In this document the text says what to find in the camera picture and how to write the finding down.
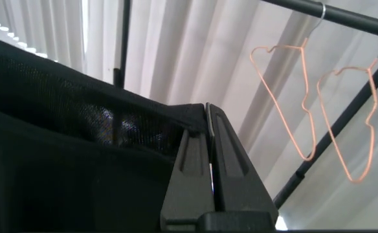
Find black clothes rack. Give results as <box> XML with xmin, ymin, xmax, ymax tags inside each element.
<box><xmin>112</xmin><ymin>0</ymin><xmax>378</xmax><ymax>210</ymax></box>

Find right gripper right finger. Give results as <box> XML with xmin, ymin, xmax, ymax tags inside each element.
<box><xmin>205</xmin><ymin>102</ymin><xmax>280</xmax><ymax>224</ymax></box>

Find pink clothes hanger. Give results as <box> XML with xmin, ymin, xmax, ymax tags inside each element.
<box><xmin>249</xmin><ymin>2</ymin><xmax>326</xmax><ymax>162</ymax></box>
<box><xmin>316</xmin><ymin>38</ymin><xmax>378</xmax><ymax>184</ymax></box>

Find black garment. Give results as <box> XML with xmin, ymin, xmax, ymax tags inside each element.
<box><xmin>0</xmin><ymin>34</ymin><xmax>208</xmax><ymax>233</ymax></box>

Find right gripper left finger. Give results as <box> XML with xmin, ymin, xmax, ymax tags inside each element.
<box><xmin>159</xmin><ymin>128</ymin><xmax>216</xmax><ymax>232</ymax></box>

